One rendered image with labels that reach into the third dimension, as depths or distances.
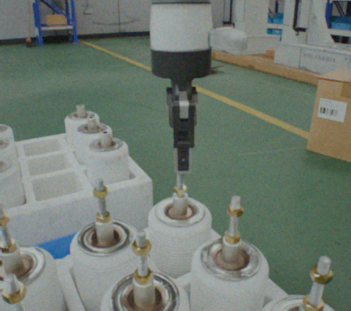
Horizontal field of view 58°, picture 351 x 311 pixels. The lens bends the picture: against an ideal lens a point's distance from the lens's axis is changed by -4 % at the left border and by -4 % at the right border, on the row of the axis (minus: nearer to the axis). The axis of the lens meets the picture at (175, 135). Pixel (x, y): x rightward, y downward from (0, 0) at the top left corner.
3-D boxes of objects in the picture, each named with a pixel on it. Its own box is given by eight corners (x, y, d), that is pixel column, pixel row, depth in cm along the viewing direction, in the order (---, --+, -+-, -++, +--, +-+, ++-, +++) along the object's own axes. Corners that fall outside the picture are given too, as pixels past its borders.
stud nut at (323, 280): (334, 285, 27) (336, 278, 27) (315, 286, 27) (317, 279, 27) (324, 269, 29) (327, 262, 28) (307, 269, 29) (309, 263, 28)
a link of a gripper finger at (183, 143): (176, 131, 40) (177, 167, 42) (177, 140, 38) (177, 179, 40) (189, 131, 40) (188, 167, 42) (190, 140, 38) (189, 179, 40)
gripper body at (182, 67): (151, 38, 43) (153, 106, 47) (148, 46, 36) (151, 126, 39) (208, 37, 44) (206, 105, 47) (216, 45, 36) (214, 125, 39)
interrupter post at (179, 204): (188, 218, 48) (188, 199, 47) (171, 218, 48) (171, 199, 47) (187, 208, 50) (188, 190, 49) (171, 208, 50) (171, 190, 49)
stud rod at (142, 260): (150, 290, 33) (147, 233, 31) (142, 294, 33) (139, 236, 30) (146, 284, 34) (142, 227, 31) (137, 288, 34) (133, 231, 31)
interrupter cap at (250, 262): (267, 282, 36) (268, 278, 36) (202, 284, 36) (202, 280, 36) (253, 240, 43) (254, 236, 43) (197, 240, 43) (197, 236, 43)
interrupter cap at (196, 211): (206, 229, 46) (207, 225, 45) (153, 229, 46) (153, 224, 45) (203, 200, 53) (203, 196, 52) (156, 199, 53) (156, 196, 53)
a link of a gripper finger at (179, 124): (171, 98, 36) (171, 141, 40) (171, 106, 35) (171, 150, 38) (195, 98, 36) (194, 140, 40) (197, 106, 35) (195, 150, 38)
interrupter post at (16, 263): (27, 262, 39) (23, 242, 38) (19, 277, 37) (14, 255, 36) (9, 262, 39) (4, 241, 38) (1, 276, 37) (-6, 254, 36)
